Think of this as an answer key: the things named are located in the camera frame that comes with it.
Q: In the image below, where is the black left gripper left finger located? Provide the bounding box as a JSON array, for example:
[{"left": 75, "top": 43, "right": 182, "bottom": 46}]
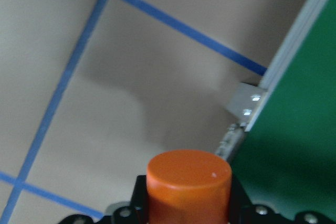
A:
[{"left": 107, "top": 175, "right": 147, "bottom": 224}]

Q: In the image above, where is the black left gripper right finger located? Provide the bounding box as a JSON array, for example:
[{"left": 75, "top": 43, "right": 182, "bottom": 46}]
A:
[{"left": 229, "top": 176, "right": 278, "bottom": 224}]

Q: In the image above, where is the green conveyor belt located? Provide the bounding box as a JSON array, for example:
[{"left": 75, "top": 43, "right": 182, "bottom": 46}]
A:
[{"left": 232, "top": 0, "right": 335, "bottom": 223}]

